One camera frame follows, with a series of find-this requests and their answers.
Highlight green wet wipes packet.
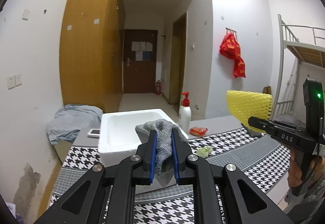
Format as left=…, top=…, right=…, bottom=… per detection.
left=196, top=146, right=213, bottom=159

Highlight grey knitted cloth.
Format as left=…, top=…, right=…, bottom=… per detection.
left=135, top=119, right=188, bottom=187

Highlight yellow foam fruit net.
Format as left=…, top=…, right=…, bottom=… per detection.
left=226, top=90, right=272, bottom=133

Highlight person's right hand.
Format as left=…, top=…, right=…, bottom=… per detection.
left=288, top=148, right=324, bottom=188

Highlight houndstooth table runner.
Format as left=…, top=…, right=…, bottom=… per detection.
left=48, top=126, right=295, bottom=224

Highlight black smartphone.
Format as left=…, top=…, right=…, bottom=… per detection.
left=241, top=123, right=266, bottom=138

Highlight white styrofoam box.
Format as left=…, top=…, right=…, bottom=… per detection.
left=97, top=108, right=190, bottom=194

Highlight white phone on stool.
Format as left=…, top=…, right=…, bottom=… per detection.
left=87, top=129, right=100, bottom=139

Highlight red snack packet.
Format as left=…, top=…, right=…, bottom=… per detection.
left=189, top=127, right=208, bottom=138

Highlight grey-blue cloth bundle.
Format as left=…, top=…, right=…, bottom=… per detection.
left=46, top=104, right=103, bottom=145

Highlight metal bunk bed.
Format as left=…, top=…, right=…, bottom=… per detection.
left=271, top=14, right=324, bottom=118

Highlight white pump bottle red top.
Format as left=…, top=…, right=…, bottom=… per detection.
left=179, top=91, right=191, bottom=134

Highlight red hanging bags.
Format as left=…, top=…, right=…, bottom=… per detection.
left=219, top=32, right=246, bottom=78

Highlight red fire extinguisher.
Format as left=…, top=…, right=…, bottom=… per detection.
left=155, top=80, right=161, bottom=95

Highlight brown side door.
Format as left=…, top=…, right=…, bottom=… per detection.
left=169, top=12, right=187, bottom=108

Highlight dark brown entrance door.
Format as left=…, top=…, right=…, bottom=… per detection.
left=123, top=29, right=158, bottom=94

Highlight wooden wardrobe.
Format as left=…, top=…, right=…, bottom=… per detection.
left=60, top=0, right=125, bottom=113

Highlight wooden boards against wall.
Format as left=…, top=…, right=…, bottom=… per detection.
left=263, top=86, right=272, bottom=94

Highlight wall coat hook rail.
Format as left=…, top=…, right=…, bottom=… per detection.
left=225, top=27, right=237, bottom=37

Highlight wall socket pair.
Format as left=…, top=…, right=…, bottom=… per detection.
left=7, top=74, right=23, bottom=90

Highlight white wall switch plate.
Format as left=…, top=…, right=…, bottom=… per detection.
left=22, top=9, right=30, bottom=21

